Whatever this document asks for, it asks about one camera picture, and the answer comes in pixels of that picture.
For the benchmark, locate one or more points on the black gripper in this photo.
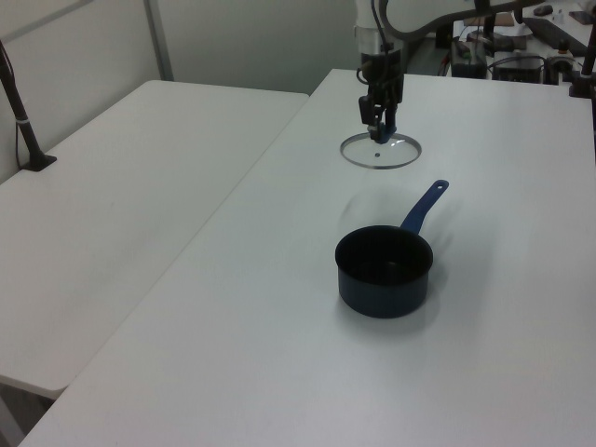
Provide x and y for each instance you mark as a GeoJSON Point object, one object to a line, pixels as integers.
{"type": "Point", "coordinates": [383, 77]}

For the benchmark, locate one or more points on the glass lid with blue knob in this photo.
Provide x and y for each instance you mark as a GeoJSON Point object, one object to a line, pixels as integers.
{"type": "Point", "coordinates": [382, 156]}

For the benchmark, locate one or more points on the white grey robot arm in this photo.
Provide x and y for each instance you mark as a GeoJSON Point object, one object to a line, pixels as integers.
{"type": "Point", "coordinates": [370, 32]}

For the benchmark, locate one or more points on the dark blue saucepan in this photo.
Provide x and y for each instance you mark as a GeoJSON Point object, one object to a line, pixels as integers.
{"type": "Point", "coordinates": [382, 288]}

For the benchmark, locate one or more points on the black box with green light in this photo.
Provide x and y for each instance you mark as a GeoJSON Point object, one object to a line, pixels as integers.
{"type": "Point", "coordinates": [468, 60]}

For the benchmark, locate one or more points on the black stand with round base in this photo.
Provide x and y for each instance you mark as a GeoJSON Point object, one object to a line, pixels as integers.
{"type": "Point", "coordinates": [491, 43]}

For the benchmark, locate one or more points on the black electronics unit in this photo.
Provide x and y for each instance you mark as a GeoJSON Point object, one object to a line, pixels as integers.
{"type": "Point", "coordinates": [519, 70]}

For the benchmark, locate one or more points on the brown board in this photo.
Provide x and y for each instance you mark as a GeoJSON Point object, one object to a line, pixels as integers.
{"type": "Point", "coordinates": [505, 19]}

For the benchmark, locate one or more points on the black keyboard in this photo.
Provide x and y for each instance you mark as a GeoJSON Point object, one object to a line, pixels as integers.
{"type": "Point", "coordinates": [554, 31]}

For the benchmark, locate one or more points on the dark computer mouse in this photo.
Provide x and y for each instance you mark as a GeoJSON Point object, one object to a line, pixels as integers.
{"type": "Point", "coordinates": [543, 9]}

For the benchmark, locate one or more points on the black clamped camera pole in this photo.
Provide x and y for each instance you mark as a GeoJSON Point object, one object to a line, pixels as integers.
{"type": "Point", "coordinates": [581, 86]}

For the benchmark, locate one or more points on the grey metal partition post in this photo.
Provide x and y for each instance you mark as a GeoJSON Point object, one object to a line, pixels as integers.
{"type": "Point", "coordinates": [160, 42]}

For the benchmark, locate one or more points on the black camera pole with base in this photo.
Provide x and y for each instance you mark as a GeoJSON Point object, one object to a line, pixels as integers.
{"type": "Point", "coordinates": [28, 135]}

